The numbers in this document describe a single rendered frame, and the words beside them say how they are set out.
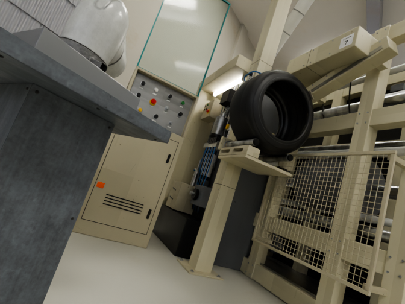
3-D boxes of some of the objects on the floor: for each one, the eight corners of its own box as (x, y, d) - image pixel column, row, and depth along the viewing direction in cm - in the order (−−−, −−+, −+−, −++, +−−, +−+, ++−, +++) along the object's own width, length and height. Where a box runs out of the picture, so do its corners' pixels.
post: (187, 264, 185) (276, -18, 229) (202, 268, 190) (287, -9, 233) (193, 271, 173) (286, -28, 217) (210, 275, 178) (298, -18, 222)
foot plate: (176, 259, 188) (176, 256, 189) (207, 266, 198) (207, 263, 199) (188, 274, 164) (190, 270, 164) (223, 280, 174) (224, 277, 174)
